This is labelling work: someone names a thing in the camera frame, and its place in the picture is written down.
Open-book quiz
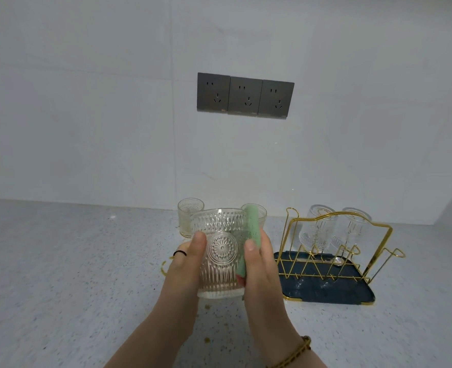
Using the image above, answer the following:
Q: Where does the person's right hand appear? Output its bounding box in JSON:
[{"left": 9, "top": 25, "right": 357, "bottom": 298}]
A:
[{"left": 243, "top": 227, "right": 304, "bottom": 355}]

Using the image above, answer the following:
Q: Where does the person's left hand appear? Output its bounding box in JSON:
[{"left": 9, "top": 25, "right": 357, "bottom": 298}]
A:
[{"left": 157, "top": 232, "right": 208, "bottom": 309}]

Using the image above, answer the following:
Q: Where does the cluster of embossed glasses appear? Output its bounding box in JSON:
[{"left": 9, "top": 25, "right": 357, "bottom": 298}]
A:
[{"left": 177, "top": 198, "right": 268, "bottom": 239}]

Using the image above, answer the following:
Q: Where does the gold wire cup rack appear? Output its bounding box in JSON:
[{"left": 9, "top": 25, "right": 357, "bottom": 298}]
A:
[{"left": 274, "top": 206, "right": 406, "bottom": 306}]

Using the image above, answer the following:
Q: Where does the single embossed clear glass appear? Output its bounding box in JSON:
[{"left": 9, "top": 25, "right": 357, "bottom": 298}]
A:
[
  {"left": 299, "top": 204, "right": 338, "bottom": 254},
  {"left": 190, "top": 208, "right": 250, "bottom": 300},
  {"left": 331, "top": 207, "right": 372, "bottom": 250}
]

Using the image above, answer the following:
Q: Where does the green cloth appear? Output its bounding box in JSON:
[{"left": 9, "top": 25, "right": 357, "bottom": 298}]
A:
[{"left": 235, "top": 203, "right": 263, "bottom": 282}]

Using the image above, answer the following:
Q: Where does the person's right forearm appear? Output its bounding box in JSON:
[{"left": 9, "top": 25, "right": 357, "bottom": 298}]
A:
[{"left": 283, "top": 347, "right": 327, "bottom": 368}]

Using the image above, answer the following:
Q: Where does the person's left forearm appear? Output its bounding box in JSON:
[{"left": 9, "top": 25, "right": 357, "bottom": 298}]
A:
[{"left": 105, "top": 301, "right": 200, "bottom": 368}]

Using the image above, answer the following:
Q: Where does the gold bracelet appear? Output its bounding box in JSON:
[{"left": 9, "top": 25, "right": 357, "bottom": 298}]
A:
[{"left": 266, "top": 335, "right": 312, "bottom": 368}]

